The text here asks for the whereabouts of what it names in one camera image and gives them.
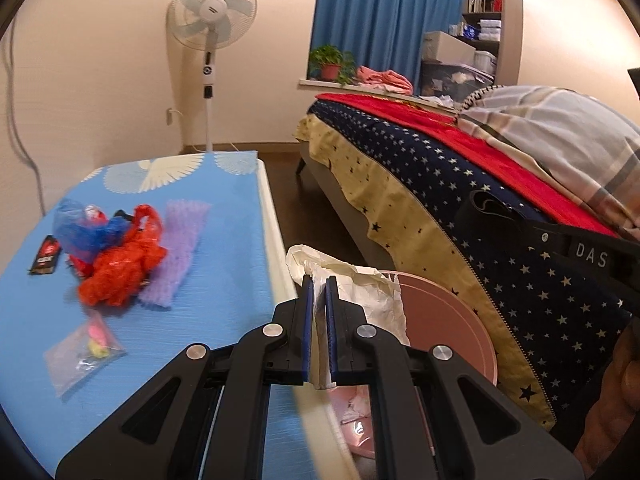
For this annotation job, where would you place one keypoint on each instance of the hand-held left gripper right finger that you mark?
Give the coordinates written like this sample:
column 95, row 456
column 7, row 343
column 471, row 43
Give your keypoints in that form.
column 331, row 330

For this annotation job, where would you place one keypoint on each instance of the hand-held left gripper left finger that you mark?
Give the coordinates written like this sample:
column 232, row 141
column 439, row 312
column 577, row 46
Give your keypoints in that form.
column 306, row 330

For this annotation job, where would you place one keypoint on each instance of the white paper wrapper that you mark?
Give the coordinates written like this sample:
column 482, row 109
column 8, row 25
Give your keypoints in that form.
column 360, row 280

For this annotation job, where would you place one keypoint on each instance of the pink trash bin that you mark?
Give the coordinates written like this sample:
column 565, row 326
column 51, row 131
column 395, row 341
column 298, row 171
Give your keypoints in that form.
column 440, row 310

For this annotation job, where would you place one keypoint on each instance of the person's right hand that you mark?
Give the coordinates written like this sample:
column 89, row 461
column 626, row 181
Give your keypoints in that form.
column 615, row 410

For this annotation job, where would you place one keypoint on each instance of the white table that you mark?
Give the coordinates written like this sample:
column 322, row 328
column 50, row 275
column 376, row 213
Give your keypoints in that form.
column 280, row 260

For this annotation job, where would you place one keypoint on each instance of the blue patterned tablecloth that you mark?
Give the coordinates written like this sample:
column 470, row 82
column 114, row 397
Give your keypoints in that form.
column 215, row 280

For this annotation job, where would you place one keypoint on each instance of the plaid pillow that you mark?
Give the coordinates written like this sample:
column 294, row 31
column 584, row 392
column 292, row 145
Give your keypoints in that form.
column 550, row 125

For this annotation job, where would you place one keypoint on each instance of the purple foam net sleeve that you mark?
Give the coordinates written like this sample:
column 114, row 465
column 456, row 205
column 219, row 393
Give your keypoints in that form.
column 175, row 250

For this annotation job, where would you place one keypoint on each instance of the bed with star blanket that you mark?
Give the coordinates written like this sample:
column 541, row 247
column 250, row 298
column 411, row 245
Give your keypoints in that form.
column 450, row 170

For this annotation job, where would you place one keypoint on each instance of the red plastic bag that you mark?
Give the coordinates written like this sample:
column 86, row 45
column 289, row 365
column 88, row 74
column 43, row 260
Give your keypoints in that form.
column 120, row 270

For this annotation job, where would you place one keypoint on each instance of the red blanket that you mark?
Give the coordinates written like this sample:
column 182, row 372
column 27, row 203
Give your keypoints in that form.
column 450, row 130

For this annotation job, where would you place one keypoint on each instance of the clear plastic packet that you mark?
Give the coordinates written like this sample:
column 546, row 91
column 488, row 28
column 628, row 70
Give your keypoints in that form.
column 75, row 360

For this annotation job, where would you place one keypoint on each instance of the dark clear storage bin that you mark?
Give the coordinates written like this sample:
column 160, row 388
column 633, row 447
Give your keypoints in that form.
column 455, row 77

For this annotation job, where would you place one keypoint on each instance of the blue plastic bag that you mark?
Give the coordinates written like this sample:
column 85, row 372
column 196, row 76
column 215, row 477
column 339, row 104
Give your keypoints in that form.
column 82, row 240

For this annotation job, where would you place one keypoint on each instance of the white window sill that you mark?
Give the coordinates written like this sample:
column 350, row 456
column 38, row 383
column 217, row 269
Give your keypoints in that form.
column 310, row 84

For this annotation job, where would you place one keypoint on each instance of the pink clothes pile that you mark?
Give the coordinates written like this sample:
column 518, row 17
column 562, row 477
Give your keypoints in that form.
column 385, row 80

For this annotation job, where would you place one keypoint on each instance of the potted green plant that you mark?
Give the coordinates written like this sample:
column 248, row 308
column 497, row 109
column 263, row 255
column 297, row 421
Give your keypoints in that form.
column 330, row 71

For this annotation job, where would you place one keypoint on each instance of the grey lidded storage box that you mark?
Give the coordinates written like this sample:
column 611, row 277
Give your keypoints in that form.
column 447, row 45

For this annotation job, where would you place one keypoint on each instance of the black red snack packet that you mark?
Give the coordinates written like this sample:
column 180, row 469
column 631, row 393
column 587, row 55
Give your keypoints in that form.
column 45, row 255

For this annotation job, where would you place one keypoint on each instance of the blue curtain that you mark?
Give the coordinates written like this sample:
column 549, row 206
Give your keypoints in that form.
column 380, row 20

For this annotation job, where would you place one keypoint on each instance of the white standing fan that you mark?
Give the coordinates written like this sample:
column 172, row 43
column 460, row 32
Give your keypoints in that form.
column 212, row 10

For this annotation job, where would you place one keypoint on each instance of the grey bed frame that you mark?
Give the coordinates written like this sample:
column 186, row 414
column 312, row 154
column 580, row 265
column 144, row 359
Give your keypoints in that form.
column 340, row 195

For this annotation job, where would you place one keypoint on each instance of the white wall socket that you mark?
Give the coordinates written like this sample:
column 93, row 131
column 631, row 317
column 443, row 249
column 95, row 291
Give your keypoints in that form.
column 170, row 116

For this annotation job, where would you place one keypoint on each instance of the wall bookshelf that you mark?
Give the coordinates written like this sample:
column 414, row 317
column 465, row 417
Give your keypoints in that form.
column 487, row 10

